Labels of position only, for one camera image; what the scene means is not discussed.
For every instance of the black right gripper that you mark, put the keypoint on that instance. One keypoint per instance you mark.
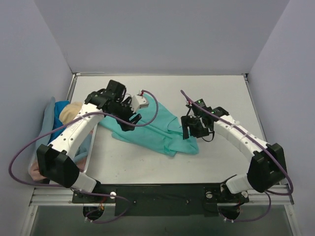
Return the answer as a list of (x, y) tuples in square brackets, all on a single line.
[(192, 121)]

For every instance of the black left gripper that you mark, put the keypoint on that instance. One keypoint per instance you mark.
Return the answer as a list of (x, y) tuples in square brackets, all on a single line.
[(125, 114)]

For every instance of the teal t shirt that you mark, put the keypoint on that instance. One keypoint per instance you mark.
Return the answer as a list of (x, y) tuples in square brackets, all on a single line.
[(164, 135)]

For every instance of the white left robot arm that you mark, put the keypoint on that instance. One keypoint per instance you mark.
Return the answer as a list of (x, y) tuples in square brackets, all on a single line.
[(56, 160)]

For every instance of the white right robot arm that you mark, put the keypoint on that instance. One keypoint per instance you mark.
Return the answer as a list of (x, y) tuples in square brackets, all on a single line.
[(267, 162)]

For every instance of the light blue t shirt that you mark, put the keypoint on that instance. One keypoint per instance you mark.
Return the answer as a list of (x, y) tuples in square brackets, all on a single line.
[(47, 126)]

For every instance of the pink t shirt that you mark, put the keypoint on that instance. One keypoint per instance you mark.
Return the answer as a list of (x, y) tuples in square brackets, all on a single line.
[(36, 176)]

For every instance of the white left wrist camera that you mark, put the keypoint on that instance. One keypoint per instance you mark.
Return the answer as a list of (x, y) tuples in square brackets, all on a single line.
[(139, 101)]

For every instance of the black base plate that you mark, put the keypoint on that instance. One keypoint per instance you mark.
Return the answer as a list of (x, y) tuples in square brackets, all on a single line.
[(165, 199)]

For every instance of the aluminium frame rail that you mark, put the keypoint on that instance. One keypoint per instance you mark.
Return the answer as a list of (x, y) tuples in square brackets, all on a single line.
[(59, 196)]

